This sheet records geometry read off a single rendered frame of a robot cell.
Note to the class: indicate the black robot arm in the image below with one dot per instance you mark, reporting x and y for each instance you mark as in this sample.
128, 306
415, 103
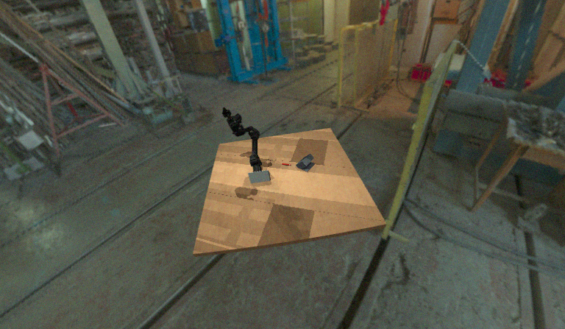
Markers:
254, 135

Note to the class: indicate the grey sloped panel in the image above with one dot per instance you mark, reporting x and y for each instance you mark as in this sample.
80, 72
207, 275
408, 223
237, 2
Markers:
305, 163

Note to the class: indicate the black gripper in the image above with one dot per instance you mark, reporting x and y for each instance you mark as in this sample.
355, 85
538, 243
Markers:
231, 121

